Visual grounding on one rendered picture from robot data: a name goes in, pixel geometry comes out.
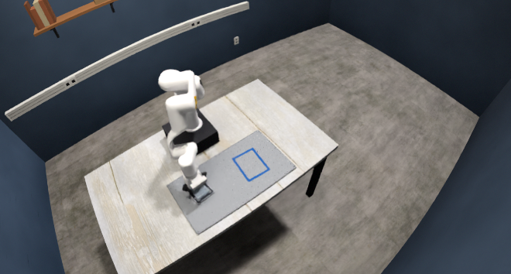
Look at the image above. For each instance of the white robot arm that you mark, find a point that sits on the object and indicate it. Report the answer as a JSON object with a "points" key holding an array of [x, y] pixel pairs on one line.
{"points": [[179, 109]]}

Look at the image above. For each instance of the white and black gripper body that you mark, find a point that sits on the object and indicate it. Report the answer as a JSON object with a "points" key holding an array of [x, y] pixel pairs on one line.
{"points": [[187, 181]]}

